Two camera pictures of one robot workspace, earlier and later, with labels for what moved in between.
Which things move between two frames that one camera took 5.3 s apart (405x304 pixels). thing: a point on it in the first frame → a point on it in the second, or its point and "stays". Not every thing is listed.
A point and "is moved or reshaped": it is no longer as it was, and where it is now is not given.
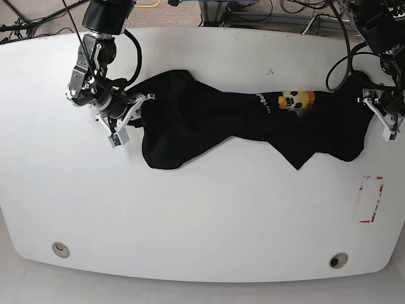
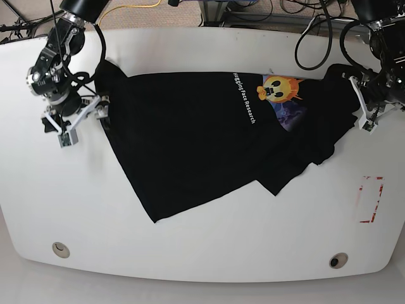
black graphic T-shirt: [183, 116] is moved or reshaped
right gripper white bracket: [397, 124] → [365, 122]
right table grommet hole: [338, 260] stays
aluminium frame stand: [212, 11] stays
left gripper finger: [138, 116] → [106, 123]
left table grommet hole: [61, 249] stays
